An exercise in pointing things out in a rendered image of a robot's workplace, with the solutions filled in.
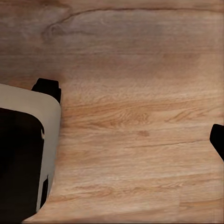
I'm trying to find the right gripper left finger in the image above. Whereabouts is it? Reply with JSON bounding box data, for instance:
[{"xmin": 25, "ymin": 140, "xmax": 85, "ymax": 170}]
[{"xmin": 0, "ymin": 124, "xmax": 24, "ymax": 179}]

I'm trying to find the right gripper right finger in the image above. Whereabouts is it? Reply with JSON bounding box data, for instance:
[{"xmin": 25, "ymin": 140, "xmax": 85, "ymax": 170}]
[{"xmin": 210, "ymin": 124, "xmax": 224, "ymax": 160}]

